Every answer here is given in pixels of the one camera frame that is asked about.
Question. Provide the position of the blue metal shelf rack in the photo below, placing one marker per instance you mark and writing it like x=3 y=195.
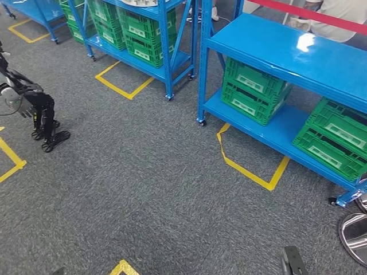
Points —
x=34 y=7
x=166 y=57
x=286 y=53

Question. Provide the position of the person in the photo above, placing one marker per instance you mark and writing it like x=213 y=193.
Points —
x=214 y=13
x=338 y=11

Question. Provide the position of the silver plastic wheel cover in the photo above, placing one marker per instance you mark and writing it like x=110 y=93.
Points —
x=143 y=3

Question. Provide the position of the black humanoid robot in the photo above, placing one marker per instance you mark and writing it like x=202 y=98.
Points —
x=43 y=106

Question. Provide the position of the red barrier belt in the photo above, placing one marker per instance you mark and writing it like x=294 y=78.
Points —
x=315 y=16

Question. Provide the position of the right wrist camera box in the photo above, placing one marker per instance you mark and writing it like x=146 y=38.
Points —
x=294 y=262

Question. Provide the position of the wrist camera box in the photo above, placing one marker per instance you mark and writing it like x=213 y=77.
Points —
x=59 y=271
x=294 y=262

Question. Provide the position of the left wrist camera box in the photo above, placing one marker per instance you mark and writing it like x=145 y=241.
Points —
x=59 y=271

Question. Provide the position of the grey metal stanchion post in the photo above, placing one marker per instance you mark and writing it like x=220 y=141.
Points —
x=355 y=239
x=362 y=205

